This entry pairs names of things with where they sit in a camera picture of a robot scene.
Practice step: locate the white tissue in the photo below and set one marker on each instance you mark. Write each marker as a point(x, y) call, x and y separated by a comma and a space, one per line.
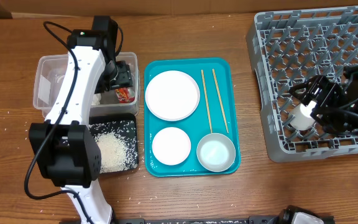
point(96, 99)

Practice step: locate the black plastic tray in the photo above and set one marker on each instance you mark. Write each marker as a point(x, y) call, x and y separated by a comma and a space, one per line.
point(129, 124)

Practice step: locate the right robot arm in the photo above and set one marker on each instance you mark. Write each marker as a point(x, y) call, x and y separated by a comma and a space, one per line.
point(350, 110)

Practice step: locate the large white round plate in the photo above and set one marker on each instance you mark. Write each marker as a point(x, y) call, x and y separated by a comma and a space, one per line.
point(172, 95)

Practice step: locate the wooden chopstick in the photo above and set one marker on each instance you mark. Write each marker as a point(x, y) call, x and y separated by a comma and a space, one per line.
point(220, 100)
point(206, 101)

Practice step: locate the teal plastic serving tray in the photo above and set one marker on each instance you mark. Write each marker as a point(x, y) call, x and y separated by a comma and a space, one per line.
point(190, 121)

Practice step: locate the clear plastic waste bin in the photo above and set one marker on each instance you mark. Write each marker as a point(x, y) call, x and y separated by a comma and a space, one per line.
point(49, 78)

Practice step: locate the red snack wrapper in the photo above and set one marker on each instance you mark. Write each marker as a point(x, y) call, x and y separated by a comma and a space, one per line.
point(125, 95)

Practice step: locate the pile of rice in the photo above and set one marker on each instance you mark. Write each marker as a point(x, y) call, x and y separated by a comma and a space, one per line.
point(113, 149)

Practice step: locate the grey bowl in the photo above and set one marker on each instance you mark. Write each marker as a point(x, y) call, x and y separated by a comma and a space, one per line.
point(216, 152)

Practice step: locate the white cup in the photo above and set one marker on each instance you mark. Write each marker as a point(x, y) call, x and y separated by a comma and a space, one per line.
point(302, 116)

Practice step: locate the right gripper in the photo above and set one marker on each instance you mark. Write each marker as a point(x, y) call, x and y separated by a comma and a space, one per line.
point(329, 89)

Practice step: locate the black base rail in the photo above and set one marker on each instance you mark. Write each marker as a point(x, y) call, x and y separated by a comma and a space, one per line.
point(289, 215)

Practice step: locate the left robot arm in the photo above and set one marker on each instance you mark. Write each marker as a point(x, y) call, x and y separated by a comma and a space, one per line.
point(67, 159)

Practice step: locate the grey plastic dish rack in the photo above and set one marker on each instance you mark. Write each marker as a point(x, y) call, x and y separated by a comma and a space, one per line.
point(285, 49)

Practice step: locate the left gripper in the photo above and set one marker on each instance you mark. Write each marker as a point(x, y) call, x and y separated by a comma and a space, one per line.
point(125, 79)

